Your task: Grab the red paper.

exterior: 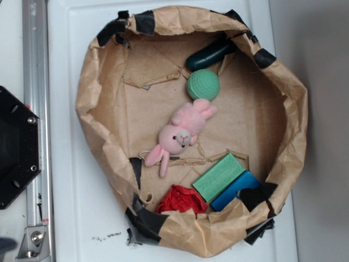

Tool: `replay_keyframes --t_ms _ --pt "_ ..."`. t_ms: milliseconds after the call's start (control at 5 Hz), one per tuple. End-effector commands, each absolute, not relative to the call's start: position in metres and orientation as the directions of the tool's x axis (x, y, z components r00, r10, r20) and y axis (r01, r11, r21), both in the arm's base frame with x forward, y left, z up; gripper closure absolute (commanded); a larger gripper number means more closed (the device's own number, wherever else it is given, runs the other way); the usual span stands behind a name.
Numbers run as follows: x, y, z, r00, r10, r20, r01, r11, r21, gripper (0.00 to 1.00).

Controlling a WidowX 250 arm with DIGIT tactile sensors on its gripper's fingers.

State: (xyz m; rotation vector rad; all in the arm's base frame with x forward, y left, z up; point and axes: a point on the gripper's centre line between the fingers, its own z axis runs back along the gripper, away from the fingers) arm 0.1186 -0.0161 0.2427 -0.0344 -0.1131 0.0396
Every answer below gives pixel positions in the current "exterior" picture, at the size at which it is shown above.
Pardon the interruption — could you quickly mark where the crumpled red paper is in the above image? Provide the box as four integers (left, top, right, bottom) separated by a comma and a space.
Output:
156, 184, 208, 214

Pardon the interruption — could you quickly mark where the pink plush bunny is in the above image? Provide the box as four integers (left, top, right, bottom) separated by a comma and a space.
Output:
145, 99, 218, 177

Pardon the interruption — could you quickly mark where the brown paper bag bin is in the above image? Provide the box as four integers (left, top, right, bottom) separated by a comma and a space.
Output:
75, 5, 308, 258

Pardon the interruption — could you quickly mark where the green foam ball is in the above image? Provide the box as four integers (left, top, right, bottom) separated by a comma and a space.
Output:
186, 69, 220, 101

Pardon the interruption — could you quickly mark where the green rectangular block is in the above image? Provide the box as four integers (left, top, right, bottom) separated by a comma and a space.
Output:
192, 153, 245, 203

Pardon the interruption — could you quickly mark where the blue rectangular block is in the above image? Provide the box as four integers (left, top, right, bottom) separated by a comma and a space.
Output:
210, 170, 261, 212

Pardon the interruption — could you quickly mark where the dark teal oblong object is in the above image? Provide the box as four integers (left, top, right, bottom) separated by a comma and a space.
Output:
186, 38, 237, 72

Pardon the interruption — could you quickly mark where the white plastic tray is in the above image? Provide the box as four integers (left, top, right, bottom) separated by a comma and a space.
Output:
46, 0, 299, 262

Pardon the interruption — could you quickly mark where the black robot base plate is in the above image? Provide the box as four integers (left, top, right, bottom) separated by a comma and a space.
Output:
1, 86, 40, 210

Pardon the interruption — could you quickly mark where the aluminium extrusion rail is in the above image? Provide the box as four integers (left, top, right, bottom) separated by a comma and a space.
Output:
22, 1, 56, 261

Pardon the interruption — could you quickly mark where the metal corner bracket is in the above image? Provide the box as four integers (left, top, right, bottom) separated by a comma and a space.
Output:
15, 225, 50, 261

